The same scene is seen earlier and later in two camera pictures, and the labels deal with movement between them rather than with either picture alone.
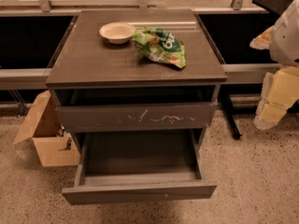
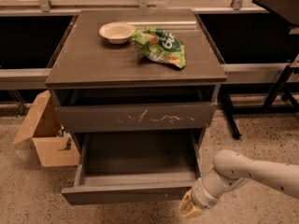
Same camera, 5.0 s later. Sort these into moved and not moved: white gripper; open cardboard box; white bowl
Moved: white gripper
Not moved: white bowl; open cardboard box
